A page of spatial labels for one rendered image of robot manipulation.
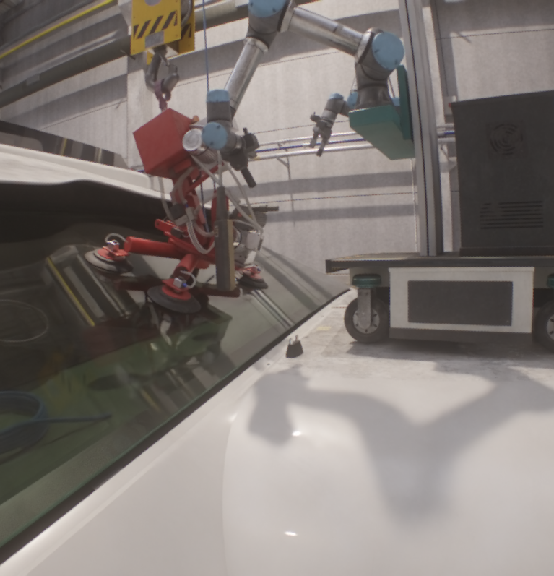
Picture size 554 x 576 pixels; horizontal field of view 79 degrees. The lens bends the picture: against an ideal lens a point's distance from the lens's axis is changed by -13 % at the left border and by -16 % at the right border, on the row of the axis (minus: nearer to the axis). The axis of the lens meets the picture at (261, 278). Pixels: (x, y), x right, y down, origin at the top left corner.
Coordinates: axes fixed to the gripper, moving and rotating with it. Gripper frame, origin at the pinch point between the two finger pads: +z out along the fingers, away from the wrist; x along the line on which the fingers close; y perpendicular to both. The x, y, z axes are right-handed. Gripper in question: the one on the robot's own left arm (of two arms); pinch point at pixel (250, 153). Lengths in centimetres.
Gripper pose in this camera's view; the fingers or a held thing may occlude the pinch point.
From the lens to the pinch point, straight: 147.9
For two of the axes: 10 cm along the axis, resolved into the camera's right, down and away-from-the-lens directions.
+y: -3.2, -9.5, 0.3
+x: -8.7, 3.1, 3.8
